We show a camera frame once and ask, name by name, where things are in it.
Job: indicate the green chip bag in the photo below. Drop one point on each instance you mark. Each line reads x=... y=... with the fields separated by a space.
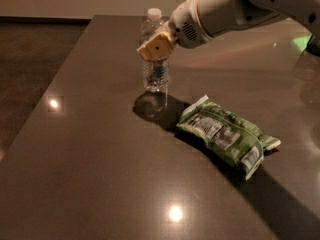
x=237 y=141

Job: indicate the clear plastic water bottle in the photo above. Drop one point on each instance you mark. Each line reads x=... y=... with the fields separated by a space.
x=154 y=73

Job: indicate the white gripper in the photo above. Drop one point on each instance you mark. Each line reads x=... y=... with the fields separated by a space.
x=184 y=24

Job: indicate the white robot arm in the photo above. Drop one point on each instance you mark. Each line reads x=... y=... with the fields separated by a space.
x=221 y=16

